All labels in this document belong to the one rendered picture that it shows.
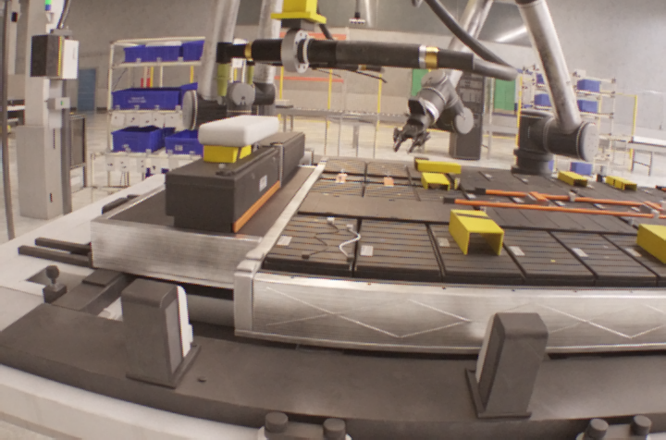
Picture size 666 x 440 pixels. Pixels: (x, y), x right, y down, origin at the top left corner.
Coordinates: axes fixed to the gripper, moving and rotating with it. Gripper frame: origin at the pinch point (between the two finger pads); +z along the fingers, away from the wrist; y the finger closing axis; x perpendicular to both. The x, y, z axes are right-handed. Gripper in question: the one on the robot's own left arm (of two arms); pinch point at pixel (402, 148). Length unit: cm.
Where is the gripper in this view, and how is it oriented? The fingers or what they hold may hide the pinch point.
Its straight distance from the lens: 166.2
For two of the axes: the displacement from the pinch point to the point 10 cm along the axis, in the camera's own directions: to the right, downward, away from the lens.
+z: -4.9, 7.3, -4.8
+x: -3.4, -6.7, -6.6
